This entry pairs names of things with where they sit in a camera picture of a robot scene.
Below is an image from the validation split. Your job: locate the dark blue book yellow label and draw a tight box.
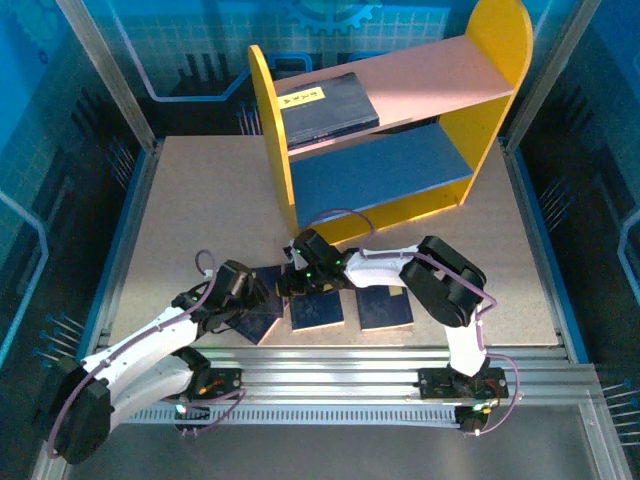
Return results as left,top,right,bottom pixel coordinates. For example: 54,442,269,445
279,72,380,149
355,285,415,332
289,292,346,332
239,264,292,326
219,312,281,346

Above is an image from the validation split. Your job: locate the black connector box with LED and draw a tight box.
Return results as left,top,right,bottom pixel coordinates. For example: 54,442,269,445
172,397,212,436
457,402,496,436

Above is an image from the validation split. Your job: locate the yellow pink blue bookshelf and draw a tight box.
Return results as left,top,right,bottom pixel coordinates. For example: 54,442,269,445
248,0,535,249

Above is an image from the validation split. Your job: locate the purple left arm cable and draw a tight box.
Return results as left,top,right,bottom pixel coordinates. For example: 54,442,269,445
47,248,249,461

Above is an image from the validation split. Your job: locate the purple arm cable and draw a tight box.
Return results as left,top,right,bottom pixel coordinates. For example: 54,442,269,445
298,208,521,439
47,248,249,461

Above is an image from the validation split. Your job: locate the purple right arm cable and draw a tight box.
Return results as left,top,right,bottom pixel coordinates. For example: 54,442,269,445
298,208,521,439

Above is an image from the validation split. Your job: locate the aluminium mounting rail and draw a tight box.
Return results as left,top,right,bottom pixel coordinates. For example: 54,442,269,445
58,343,601,404

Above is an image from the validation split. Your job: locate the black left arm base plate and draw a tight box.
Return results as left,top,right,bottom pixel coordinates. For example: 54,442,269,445
151,367,245,401

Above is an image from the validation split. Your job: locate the aluminium table side rail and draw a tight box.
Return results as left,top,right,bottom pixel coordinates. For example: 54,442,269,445
501,139,576,361
97,137,166,349

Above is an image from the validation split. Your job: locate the grey slotted cable duct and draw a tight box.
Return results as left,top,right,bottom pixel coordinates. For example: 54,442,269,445
79,404,464,429

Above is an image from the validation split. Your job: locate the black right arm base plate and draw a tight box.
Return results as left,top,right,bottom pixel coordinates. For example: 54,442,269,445
416,367,509,401

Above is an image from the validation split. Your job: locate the aluminium frame post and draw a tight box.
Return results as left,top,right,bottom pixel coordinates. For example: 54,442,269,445
55,0,157,151
501,0,601,149

